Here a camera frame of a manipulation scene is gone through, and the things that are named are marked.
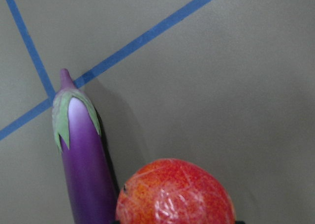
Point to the red orange pomegranate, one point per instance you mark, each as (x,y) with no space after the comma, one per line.
(173,191)

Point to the purple eggplant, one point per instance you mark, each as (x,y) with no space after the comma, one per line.
(77,134)

